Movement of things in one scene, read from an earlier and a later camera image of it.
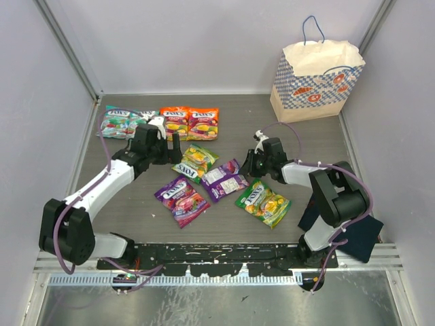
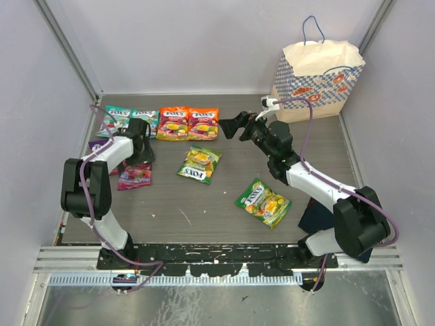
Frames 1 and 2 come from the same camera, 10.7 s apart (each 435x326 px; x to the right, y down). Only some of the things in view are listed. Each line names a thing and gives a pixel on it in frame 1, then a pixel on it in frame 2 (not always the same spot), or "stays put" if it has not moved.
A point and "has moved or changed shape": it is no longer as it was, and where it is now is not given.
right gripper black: x=248 y=168 to x=230 y=126
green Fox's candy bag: x=195 y=161 stays put
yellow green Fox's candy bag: x=258 y=199 stays put
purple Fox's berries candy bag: x=184 y=202 to x=95 y=145
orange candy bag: x=202 y=123 stays put
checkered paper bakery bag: x=313 y=81 stays put
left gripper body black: x=158 y=153 to x=141 y=157
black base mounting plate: x=223 y=259 stays put
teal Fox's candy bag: x=119 y=122 stays put
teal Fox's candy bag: x=139 y=117 stays put
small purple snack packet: x=220 y=182 has moved or changed shape
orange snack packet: x=177 y=121 stays put
